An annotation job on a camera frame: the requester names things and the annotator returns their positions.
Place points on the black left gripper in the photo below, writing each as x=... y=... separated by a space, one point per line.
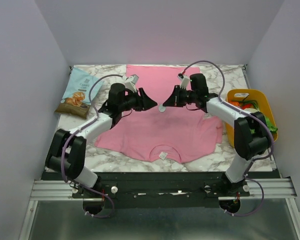
x=144 y=102

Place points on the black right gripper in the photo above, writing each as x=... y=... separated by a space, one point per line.
x=176 y=96

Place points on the pink t-shirt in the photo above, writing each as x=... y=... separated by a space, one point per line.
x=175 y=133

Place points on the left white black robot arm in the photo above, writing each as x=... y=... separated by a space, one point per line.
x=67 y=151

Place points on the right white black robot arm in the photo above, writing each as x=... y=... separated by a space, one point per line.
x=252 y=136

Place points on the small orange pumpkin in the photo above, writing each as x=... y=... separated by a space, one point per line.
x=235 y=103

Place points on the blue chips bag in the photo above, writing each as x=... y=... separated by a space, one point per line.
x=78 y=94

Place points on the red pepper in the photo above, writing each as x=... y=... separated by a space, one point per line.
x=247 y=106

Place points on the yellow plastic basket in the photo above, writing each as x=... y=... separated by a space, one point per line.
x=258 y=100

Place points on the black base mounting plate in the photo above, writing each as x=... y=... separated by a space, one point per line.
x=160 y=190

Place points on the green lettuce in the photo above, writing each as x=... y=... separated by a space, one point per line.
x=272 y=128

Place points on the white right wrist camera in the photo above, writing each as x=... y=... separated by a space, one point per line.
x=185 y=80

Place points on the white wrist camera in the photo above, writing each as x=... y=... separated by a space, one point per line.
x=185 y=80
x=130 y=82

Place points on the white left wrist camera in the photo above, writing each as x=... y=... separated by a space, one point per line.
x=130 y=82

